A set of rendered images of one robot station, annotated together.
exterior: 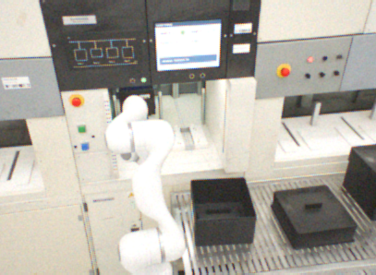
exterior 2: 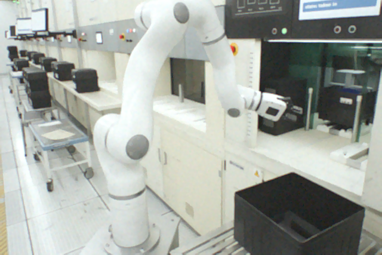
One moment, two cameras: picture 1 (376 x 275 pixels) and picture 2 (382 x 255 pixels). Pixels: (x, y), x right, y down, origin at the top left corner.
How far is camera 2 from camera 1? 1.33 m
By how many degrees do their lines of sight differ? 60
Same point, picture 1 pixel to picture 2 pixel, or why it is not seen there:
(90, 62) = (246, 9)
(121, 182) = (251, 153)
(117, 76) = (263, 24)
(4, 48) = not seen: outside the picture
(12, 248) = (185, 174)
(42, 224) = (200, 164)
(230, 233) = (266, 246)
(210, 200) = (311, 220)
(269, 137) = not seen: outside the picture
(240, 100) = not seen: outside the picture
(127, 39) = not seen: outside the picture
